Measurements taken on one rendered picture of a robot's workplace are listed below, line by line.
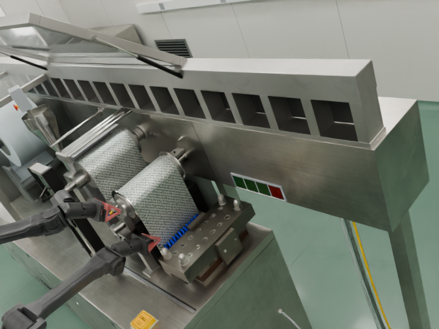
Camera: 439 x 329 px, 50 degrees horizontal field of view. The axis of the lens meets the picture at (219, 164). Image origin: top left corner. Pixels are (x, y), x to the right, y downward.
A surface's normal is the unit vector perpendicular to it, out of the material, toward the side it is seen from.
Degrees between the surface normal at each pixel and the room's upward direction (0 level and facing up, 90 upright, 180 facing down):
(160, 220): 90
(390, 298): 0
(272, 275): 90
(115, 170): 92
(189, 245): 0
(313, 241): 0
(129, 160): 92
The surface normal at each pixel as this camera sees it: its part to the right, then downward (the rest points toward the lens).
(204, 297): -0.35, -0.79
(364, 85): 0.68, 0.17
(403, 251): -0.65, 0.59
